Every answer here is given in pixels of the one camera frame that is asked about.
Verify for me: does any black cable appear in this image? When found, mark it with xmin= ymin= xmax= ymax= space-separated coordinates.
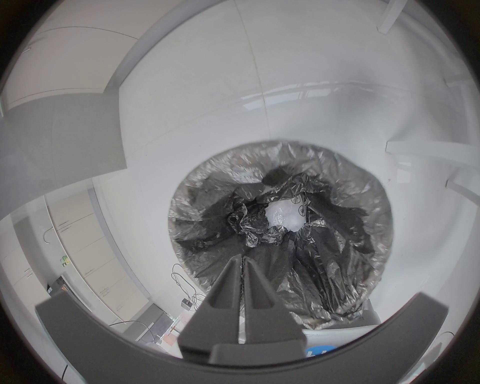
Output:
xmin=170 ymin=262 xmax=207 ymax=310

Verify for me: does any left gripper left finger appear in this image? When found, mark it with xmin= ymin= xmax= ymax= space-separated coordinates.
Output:
xmin=178 ymin=253 xmax=245 ymax=356

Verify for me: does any crumpled white paper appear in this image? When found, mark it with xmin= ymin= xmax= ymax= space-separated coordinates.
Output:
xmin=264 ymin=199 xmax=309 ymax=233

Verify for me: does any crumpled black plastic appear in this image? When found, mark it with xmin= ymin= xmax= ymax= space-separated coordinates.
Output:
xmin=228 ymin=203 xmax=290 ymax=249

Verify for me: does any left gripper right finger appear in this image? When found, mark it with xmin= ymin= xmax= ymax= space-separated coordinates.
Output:
xmin=239 ymin=259 xmax=307 ymax=349

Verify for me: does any white cabinet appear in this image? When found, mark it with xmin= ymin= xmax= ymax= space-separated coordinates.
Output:
xmin=10 ymin=183 xmax=151 ymax=331

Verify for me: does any black plastic bag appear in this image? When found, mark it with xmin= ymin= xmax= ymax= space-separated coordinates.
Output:
xmin=169 ymin=139 xmax=394 ymax=332

